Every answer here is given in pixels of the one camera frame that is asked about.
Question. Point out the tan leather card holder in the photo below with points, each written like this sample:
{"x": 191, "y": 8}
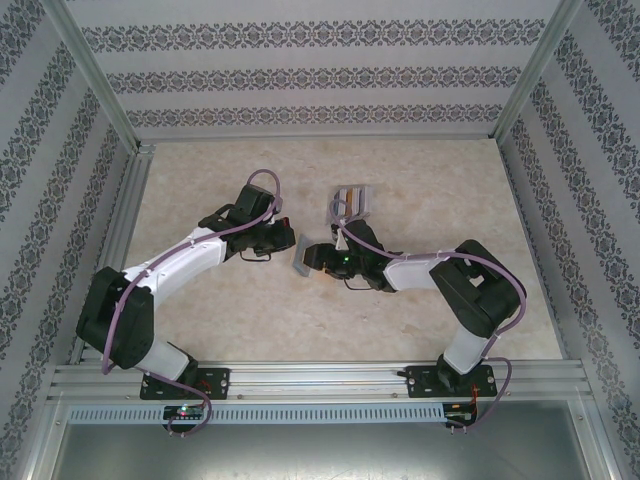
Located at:
{"x": 301, "y": 260}

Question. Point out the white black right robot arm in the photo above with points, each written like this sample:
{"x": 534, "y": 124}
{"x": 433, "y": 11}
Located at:
{"x": 410, "y": 272}

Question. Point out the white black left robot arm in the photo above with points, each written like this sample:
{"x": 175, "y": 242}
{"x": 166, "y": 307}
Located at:
{"x": 190, "y": 260}

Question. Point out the grey card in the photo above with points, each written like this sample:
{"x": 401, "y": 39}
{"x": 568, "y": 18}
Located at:
{"x": 343, "y": 195}

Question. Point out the orange card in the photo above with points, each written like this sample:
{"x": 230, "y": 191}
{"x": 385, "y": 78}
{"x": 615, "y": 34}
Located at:
{"x": 354, "y": 197}

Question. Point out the clear acrylic card rack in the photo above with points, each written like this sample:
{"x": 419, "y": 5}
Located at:
{"x": 372, "y": 205}

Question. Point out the pale lilac card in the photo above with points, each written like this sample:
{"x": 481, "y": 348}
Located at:
{"x": 366, "y": 200}

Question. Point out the grey sheet metal panel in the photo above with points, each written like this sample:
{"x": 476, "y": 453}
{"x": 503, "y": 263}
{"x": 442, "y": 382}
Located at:
{"x": 320, "y": 450}

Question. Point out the aluminium back frame rail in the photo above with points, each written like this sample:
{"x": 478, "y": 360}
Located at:
{"x": 320, "y": 138}

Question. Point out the aluminium mounting rail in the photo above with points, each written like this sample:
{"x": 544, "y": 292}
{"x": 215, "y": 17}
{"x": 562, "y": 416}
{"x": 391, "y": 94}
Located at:
{"x": 320, "y": 382}

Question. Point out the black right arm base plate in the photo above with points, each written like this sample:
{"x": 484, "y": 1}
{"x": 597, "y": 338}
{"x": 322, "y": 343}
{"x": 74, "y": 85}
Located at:
{"x": 420, "y": 382}

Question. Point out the aluminium side rail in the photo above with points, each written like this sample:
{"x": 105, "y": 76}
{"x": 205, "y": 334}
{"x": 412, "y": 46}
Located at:
{"x": 112, "y": 240}

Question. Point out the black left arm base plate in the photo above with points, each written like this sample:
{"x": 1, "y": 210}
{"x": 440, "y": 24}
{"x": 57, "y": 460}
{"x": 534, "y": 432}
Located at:
{"x": 215, "y": 382}

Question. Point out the aluminium frame post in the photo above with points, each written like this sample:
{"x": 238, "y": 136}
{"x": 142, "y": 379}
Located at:
{"x": 90, "y": 65}
{"x": 537, "y": 65}

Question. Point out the aluminium frame leg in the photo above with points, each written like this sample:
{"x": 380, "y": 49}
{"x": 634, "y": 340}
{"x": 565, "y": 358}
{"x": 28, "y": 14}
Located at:
{"x": 47, "y": 440}
{"x": 595, "y": 440}

